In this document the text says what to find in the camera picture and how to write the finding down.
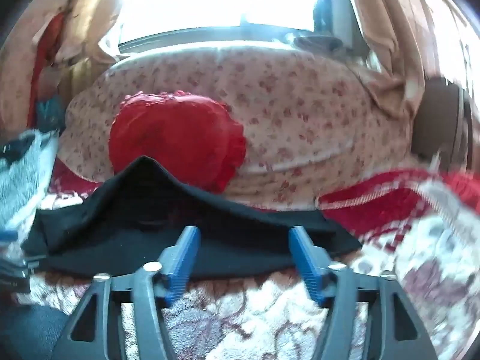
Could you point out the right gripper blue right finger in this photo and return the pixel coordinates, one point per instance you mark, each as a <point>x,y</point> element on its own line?
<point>312,263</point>

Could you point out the floral cream quilt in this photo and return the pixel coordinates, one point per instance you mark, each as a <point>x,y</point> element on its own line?
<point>312,124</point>

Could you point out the brown headboard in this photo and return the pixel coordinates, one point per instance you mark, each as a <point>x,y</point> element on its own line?
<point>443,126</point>

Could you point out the grey fleece garment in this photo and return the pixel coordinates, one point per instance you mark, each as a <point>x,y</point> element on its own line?
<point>27,163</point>

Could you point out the beige curtain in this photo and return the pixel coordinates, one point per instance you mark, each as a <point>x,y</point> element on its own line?
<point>399,84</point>

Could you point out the black pants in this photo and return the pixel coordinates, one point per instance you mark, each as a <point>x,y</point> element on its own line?
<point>132,217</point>

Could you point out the teal bag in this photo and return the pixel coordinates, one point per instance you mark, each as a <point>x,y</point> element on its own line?
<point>50,115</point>

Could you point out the red heart-shaped frilly cushion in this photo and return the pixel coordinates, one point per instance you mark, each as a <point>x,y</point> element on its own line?
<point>193,137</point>

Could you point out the red and cream plush blanket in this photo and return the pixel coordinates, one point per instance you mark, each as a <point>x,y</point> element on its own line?
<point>422,226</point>

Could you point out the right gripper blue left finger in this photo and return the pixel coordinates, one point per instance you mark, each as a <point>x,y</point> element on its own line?
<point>177,264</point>

